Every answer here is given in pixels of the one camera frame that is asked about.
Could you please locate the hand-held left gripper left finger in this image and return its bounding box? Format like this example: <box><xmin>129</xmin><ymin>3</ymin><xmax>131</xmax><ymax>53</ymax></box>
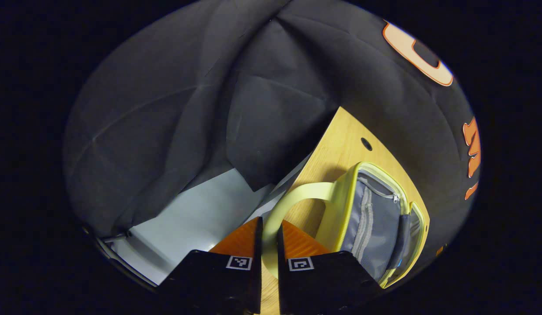
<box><xmin>157</xmin><ymin>217</ymin><xmax>263</xmax><ymax>315</ymax></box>

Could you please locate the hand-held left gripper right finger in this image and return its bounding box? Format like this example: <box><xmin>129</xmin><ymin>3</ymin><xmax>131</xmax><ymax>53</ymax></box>
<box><xmin>276</xmin><ymin>220</ymin><xmax>385</xmax><ymax>315</ymax></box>

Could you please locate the pale yellow suitcase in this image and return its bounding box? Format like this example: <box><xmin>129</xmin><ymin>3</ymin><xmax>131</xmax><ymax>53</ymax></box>
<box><xmin>261</xmin><ymin>162</ymin><xmax>430</xmax><ymax>289</ymax></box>

